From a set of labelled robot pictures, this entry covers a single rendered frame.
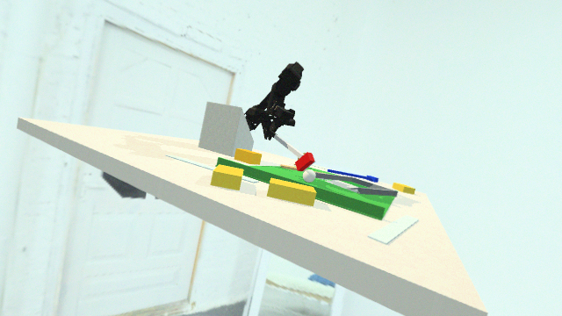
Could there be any green flat mat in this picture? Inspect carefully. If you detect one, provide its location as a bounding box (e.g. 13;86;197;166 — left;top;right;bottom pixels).
250;166;395;221

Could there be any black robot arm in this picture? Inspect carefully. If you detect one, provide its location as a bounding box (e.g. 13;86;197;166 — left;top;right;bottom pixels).
244;61;304;131

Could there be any white golf ball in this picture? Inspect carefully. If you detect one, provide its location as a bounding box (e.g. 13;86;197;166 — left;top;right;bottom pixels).
303;169;315;183

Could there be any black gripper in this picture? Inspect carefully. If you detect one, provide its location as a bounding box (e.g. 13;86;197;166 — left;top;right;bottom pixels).
248;97;296;140

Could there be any yellow rectangular block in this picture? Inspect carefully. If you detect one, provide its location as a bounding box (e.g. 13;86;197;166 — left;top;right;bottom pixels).
210;165;243;190
267;178;317;206
234;148;262;165
392;183;415;195

